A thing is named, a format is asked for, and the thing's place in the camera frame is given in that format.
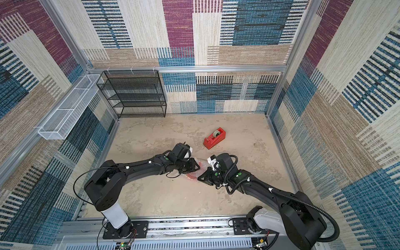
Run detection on clear bubble wrap sheet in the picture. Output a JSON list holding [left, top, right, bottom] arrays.
[[184, 157, 210, 181]]

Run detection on red tape dispenser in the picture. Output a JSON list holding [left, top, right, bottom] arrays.
[[203, 128, 226, 150]]

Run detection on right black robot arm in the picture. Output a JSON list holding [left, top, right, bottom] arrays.
[[198, 167, 340, 250]]

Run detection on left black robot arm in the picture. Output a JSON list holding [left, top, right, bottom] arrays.
[[84, 154, 200, 230]]

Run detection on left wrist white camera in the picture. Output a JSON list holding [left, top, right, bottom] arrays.
[[168, 143, 193, 162]]

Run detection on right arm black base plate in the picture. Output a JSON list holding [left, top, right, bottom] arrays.
[[228, 217, 276, 235]]

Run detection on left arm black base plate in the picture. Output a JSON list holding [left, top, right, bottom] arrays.
[[102, 220, 149, 240]]

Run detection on black wire mesh shelf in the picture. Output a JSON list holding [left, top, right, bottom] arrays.
[[96, 70, 167, 118]]

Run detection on aluminium mounting rail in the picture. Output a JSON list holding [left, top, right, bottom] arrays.
[[52, 216, 296, 250]]

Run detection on black corrugated cable conduit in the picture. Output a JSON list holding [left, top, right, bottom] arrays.
[[268, 187, 340, 243]]

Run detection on white wire mesh basket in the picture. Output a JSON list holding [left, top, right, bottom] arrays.
[[38, 75, 100, 140]]

